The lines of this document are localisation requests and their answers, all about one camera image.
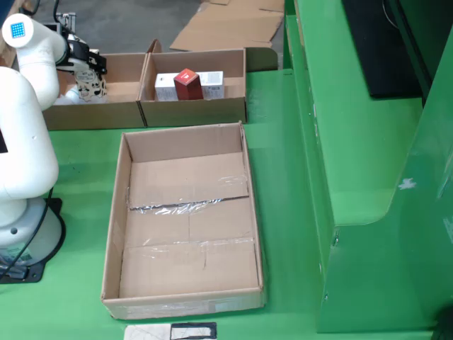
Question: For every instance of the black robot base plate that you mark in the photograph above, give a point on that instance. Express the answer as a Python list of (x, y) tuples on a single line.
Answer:
[(33, 274)]

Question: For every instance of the small red brown carton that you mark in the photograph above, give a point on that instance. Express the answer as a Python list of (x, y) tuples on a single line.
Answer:
[(187, 88)]

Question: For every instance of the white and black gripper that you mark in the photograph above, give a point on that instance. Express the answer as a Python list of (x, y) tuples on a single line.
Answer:
[(76, 53)]

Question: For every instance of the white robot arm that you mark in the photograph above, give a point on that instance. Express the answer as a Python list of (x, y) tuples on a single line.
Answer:
[(24, 141)]

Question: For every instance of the open brown cardboard box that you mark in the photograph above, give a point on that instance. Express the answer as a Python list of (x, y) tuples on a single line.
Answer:
[(92, 117), (198, 113)]

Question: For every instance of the open flat cardboard mailer box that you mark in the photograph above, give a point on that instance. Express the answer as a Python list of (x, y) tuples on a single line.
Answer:
[(226, 28)]

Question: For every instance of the flat white carton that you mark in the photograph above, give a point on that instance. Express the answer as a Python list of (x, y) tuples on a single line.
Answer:
[(212, 85)]

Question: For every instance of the paper card with black frame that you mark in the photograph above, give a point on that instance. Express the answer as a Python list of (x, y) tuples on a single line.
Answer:
[(148, 333)]

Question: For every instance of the cow print hand cream box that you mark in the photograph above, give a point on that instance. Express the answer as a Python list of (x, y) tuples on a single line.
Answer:
[(90, 86)]

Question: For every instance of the green metal shelf stand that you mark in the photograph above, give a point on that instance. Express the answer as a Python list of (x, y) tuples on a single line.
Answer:
[(354, 141)]

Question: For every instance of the shallow cardboard tray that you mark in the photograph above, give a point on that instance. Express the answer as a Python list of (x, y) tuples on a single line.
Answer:
[(187, 226)]

